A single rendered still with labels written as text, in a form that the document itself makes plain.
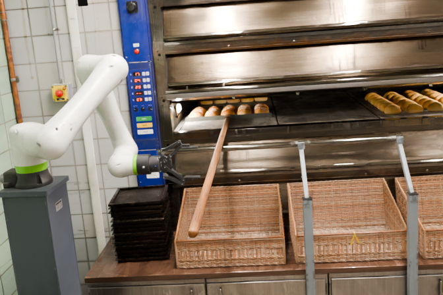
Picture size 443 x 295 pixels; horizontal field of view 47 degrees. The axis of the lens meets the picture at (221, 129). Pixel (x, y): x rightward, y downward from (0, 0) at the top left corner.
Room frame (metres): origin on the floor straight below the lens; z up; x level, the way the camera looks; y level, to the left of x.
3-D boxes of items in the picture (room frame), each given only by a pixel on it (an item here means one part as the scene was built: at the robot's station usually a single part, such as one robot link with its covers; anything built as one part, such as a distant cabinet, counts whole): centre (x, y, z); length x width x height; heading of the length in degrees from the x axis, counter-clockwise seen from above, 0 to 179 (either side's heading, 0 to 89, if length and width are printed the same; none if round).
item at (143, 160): (2.23, 0.35, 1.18); 0.12 x 0.06 x 0.09; 175
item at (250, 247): (2.62, -0.01, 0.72); 0.56 x 0.49 x 0.28; 86
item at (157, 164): (2.22, 0.28, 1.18); 0.09 x 0.07 x 0.08; 85
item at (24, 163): (1.99, 0.76, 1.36); 0.16 x 0.13 x 0.19; 49
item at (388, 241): (2.58, -0.61, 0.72); 0.56 x 0.49 x 0.28; 86
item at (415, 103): (3.24, -1.23, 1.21); 0.61 x 0.48 x 0.06; 176
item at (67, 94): (2.91, 0.88, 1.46); 0.10 x 0.07 x 0.10; 86
